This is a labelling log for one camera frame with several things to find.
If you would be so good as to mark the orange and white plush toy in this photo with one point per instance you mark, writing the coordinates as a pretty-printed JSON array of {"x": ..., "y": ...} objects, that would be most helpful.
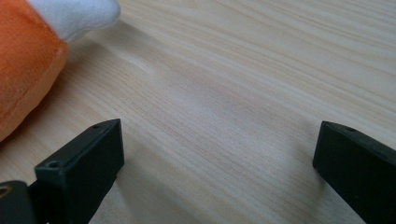
[{"x": 28, "y": 62}]

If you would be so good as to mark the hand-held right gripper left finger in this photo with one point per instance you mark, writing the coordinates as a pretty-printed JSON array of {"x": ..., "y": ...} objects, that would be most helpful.
[{"x": 84, "y": 165}]

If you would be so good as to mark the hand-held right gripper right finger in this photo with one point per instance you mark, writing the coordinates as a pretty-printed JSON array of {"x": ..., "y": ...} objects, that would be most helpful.
[{"x": 358, "y": 171}]

